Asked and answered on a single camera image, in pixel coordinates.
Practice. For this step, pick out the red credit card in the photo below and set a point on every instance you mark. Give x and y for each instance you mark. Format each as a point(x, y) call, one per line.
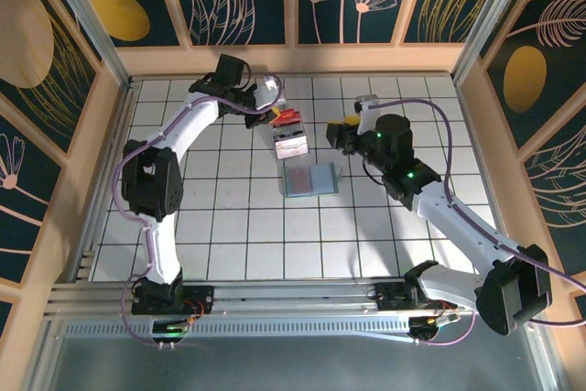
point(288, 118)

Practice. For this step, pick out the black credit card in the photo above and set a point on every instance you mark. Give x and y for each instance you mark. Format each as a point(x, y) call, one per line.
point(288, 133)

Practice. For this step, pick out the white card with pink emblem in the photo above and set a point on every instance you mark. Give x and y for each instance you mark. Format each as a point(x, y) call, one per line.
point(293, 152)

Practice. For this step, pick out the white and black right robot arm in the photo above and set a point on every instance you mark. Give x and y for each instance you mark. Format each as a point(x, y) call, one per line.
point(458, 221)

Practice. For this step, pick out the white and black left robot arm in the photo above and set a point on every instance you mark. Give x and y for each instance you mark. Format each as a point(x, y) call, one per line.
point(192, 125)

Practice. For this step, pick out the white VIP card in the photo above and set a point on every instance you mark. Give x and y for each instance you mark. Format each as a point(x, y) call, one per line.
point(281, 141)

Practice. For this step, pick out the clear acrylic card stand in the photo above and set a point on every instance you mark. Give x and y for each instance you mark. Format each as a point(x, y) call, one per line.
point(293, 157)

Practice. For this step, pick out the small electronics board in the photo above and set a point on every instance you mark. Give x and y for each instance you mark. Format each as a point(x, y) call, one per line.
point(430, 327)
point(169, 329)

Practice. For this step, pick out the grey metal plate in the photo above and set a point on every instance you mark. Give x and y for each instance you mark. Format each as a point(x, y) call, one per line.
point(293, 368)

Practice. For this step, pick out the aluminium side rail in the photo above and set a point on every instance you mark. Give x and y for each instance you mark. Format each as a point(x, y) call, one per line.
point(117, 134)

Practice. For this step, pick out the aluminium corner post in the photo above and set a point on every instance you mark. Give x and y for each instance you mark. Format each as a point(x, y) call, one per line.
point(490, 20)
point(100, 38)

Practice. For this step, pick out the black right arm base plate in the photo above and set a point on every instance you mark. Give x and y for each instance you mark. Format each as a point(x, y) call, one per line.
point(389, 297)

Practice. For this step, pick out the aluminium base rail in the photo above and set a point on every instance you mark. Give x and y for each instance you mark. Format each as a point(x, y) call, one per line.
point(297, 299)

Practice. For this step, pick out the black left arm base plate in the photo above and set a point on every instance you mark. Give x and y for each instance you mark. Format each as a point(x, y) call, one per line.
point(201, 299)

